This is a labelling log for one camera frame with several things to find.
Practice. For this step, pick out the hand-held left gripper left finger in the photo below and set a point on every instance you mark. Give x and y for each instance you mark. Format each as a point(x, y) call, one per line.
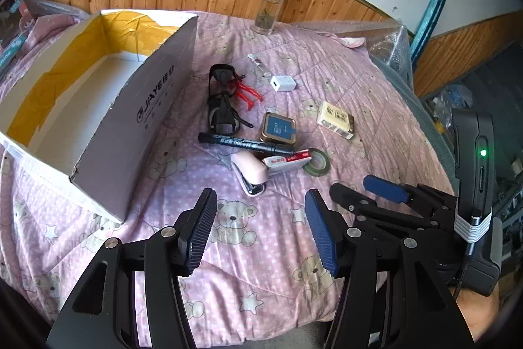
point(202, 228)

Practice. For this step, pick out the pink bear print blanket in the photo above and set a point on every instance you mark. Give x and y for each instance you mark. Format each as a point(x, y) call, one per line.
point(265, 251)

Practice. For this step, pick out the pale yellow small box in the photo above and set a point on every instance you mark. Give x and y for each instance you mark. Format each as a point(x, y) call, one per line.
point(335, 119)

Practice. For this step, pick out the blue square tin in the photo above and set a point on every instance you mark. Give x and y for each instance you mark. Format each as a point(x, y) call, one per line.
point(278, 128)

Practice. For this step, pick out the red and white staples box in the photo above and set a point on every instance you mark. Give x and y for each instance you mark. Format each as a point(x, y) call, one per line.
point(286, 161)

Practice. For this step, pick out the pink stapler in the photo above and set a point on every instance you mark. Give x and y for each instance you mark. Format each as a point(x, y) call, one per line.
point(249, 169)

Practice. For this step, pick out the small pink cloth item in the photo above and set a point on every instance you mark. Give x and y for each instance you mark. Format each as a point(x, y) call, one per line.
point(352, 42)

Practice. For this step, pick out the colourful toy package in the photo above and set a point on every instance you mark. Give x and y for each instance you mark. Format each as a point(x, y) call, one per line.
point(12, 30)

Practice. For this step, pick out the grey cardboard box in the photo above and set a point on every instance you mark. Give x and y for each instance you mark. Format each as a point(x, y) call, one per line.
point(155, 99)

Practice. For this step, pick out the red toy figure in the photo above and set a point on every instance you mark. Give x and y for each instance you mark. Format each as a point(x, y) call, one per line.
point(247, 93)

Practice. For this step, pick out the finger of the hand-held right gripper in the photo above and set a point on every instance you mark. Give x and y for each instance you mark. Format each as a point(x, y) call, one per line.
point(386, 187)
point(367, 206)

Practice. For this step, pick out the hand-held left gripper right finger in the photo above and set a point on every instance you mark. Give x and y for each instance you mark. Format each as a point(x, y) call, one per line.
point(322, 230)

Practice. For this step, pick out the black sunglasses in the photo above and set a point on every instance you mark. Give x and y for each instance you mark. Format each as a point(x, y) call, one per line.
point(220, 112)

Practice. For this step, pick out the black marker pen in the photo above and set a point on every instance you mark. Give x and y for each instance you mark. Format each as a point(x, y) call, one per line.
point(241, 142)

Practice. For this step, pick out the glass bottle with metal lid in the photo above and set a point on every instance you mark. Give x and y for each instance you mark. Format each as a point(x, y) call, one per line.
point(267, 13)

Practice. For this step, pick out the green tape roll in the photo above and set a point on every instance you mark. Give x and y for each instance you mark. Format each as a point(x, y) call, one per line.
point(320, 169)

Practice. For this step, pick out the white charger plug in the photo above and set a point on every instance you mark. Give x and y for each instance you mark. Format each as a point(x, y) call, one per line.
point(282, 84)

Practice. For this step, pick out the small clear tube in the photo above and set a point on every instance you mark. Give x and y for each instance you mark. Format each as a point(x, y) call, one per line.
point(258, 63)

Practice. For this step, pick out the teal boards against wall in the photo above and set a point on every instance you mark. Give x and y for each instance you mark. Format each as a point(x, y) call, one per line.
point(427, 26)

